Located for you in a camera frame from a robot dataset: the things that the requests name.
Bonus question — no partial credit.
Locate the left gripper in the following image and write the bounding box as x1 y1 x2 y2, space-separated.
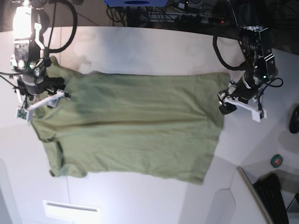
217 72 261 114

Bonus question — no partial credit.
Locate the green t-shirt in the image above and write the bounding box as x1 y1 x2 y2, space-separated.
30 57 230 185

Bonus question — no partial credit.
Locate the black power strip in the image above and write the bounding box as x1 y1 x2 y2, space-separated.
180 14 227 25

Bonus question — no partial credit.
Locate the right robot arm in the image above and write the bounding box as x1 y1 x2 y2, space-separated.
10 0 78 109

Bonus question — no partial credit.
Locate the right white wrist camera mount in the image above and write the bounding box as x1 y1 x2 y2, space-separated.
16 89 71 122

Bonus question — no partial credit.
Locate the green tape roll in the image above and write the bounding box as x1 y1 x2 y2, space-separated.
271 154 283 168

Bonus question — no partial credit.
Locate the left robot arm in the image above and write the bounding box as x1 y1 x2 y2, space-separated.
213 0 279 118

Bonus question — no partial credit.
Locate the blue box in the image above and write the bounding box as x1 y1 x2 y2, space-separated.
104 0 172 7

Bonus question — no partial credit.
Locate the black keyboard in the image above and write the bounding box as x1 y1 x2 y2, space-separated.
253 173 289 224

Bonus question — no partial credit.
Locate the black computer mouse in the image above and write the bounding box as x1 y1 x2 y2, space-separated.
289 107 299 134

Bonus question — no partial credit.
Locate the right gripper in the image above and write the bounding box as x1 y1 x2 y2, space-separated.
14 70 65 108

